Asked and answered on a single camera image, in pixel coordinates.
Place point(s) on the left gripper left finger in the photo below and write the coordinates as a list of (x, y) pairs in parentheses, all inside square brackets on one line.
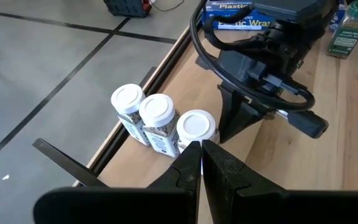
[(120, 205)]

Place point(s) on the blue plastic wrap box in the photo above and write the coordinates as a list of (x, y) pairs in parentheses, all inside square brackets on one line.
[(228, 23)]

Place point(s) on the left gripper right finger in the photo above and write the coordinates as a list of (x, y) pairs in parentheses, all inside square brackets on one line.
[(259, 205)]

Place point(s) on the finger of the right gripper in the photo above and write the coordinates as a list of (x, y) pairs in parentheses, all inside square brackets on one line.
[(308, 124), (235, 115)]

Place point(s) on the dark blue red tool case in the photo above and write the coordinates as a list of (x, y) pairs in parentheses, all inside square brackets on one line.
[(126, 7)]

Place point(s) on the small white floor scrap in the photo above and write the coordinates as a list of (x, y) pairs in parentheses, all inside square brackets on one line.
[(5, 177)]

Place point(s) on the white-lid bagel seasoning jar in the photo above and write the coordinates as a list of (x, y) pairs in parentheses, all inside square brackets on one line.
[(127, 98), (156, 109), (195, 124)]

